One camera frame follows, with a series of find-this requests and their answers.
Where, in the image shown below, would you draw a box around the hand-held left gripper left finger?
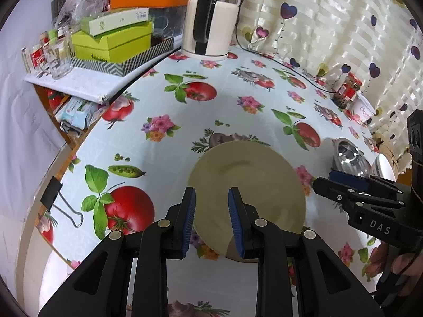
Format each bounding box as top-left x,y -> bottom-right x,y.
38,187 -> 198,317

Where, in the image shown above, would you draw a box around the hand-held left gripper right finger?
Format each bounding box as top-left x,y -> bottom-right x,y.
228,187 -> 378,317

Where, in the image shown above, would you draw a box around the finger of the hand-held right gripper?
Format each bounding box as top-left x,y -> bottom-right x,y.
329,170 -> 404,195
312,177 -> 406,212

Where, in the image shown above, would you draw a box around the stainless steel bowl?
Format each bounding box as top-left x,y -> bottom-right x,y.
332,138 -> 373,178

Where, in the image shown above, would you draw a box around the white bowl with blue stripe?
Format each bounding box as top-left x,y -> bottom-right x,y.
372,156 -> 397,180

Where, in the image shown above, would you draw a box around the beige plate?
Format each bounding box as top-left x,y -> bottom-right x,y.
188,140 -> 306,260

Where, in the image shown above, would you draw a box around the person's right hand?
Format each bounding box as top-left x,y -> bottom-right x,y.
390,247 -> 423,298

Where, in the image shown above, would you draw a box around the brown cloth bag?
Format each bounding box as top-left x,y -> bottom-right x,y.
378,143 -> 412,174

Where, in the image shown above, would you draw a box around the white yogurt tub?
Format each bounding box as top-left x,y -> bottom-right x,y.
344,93 -> 377,127

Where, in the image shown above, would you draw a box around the sauce jar with red lid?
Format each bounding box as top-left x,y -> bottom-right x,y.
332,72 -> 363,110

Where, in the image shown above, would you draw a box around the black binder clip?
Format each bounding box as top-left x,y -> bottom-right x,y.
40,176 -> 84,228

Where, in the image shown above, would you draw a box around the blue white packets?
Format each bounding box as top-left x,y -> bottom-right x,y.
54,97 -> 107,137

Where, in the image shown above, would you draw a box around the cream curtain with heart print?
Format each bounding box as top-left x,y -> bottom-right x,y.
231,0 -> 423,172

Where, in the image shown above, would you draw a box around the white kettle base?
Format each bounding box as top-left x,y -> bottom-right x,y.
180,46 -> 231,62

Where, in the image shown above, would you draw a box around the black white striped box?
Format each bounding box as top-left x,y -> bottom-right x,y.
69,36 -> 174,77

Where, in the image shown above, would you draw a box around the white paper sheet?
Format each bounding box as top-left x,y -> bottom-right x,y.
25,66 -> 139,104

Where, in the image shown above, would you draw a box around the lime green box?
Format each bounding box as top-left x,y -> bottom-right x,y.
71,21 -> 155,63

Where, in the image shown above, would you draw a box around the dark glass box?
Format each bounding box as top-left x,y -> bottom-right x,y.
149,5 -> 187,49

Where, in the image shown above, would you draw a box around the cream electric kettle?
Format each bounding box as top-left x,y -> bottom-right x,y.
183,0 -> 242,57

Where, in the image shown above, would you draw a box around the glass mug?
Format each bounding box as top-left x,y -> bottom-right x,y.
41,44 -> 74,80

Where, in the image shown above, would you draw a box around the pale green long box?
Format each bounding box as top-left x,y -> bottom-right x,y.
81,8 -> 150,38

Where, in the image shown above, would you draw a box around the clear plastic bag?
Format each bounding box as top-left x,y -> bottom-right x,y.
59,0 -> 110,31

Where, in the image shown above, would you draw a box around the dark jar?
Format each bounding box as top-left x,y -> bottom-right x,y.
49,0 -> 71,21

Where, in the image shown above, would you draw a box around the black power cable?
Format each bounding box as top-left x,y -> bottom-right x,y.
237,0 -> 338,95

